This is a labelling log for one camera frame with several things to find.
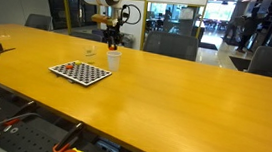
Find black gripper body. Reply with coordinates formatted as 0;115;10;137
102;25;125;44

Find white paper cup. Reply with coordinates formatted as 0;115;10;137
104;49;123;74

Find clear plastic cup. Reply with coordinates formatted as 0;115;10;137
83;44;99;66

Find grey waste bin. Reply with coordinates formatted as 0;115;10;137
117;32;136;50

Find dark blue waste bin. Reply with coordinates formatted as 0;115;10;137
90;28;106;44

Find black white checkerboard marker board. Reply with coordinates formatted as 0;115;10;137
47;58;114;90

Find yellow framed glass partition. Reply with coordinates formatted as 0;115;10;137
38;0;212;58

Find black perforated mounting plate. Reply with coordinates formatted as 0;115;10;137
0;97;131;152

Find person in dark jacket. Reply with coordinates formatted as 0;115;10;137
235;12;261;54

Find black looped cable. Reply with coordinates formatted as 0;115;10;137
119;2;143;29

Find black clamp with orange handle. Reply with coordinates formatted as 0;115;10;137
51;119;85;152

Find red handled tool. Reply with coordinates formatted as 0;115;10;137
2;116;22;129

